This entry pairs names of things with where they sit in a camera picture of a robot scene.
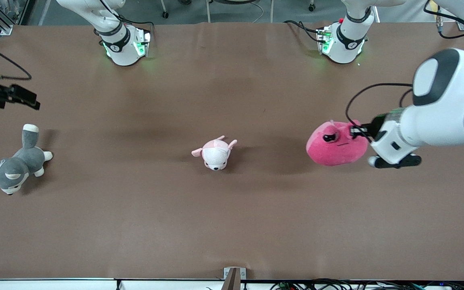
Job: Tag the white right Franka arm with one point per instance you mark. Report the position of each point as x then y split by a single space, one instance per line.
121 54

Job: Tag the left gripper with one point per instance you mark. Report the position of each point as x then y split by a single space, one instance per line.
375 123

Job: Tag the white thin pole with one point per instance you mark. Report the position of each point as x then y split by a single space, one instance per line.
208 12
272 12

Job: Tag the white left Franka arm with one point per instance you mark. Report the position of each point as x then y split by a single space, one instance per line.
449 121

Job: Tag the white pink dog plush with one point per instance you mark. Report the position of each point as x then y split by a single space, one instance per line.
216 155

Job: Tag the round pink plush toy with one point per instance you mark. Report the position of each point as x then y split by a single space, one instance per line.
332 155

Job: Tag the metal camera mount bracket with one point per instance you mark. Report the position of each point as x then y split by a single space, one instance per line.
234 280

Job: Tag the grey husky plush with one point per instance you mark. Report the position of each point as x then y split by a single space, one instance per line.
22 159

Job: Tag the black chair caster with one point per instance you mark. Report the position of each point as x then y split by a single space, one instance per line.
165 15
311 7

